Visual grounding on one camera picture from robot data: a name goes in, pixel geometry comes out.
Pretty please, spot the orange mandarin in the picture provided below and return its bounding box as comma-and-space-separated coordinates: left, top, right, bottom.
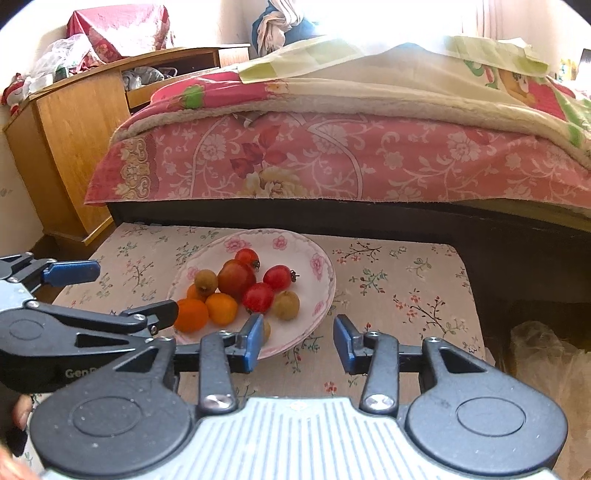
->
173, 298, 209, 333

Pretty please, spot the brown longan fruit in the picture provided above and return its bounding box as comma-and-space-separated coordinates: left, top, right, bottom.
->
271, 291, 300, 321
263, 320, 271, 345
193, 269, 218, 298

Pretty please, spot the red cherry tomato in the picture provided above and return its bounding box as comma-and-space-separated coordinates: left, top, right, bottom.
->
263, 265, 298, 292
242, 282, 274, 314

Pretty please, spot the small orange on plate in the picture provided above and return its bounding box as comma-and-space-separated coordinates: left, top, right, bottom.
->
186, 283, 205, 301

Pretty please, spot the front orange on plate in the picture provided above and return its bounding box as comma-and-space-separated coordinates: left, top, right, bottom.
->
205, 293, 238, 327

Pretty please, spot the large red tomato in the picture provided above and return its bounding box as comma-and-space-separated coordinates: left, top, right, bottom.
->
217, 259, 256, 302

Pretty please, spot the floral tablecloth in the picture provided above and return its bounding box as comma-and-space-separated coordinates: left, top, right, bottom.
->
54, 224, 485, 401

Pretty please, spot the white floral plate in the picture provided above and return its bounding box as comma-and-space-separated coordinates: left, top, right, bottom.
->
168, 228, 335, 359

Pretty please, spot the small red tomato behind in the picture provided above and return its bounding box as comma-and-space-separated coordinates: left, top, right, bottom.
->
235, 248, 260, 272

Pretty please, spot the wooden nightstand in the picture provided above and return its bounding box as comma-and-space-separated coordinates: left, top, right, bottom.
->
4, 44, 249, 246

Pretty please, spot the plastic bag on floor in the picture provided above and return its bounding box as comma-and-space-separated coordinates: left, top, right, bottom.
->
510, 321, 591, 479

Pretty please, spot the pink floral bed sheet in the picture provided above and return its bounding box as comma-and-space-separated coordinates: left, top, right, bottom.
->
85, 72, 590, 210

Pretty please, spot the santa toy figure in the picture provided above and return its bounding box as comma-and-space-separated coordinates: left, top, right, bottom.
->
1, 73, 26, 116

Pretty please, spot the red cloth bundle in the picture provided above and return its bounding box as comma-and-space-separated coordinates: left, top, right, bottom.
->
66, 4, 174, 63

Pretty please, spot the cream fleece blanket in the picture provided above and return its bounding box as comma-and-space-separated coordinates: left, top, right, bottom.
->
111, 36, 590, 167

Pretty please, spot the blue white clothes pile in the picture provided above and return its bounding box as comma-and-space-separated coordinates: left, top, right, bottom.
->
250, 0, 322, 57

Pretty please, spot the dark bed frame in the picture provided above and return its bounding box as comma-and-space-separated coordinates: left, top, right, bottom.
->
107, 198, 590, 348

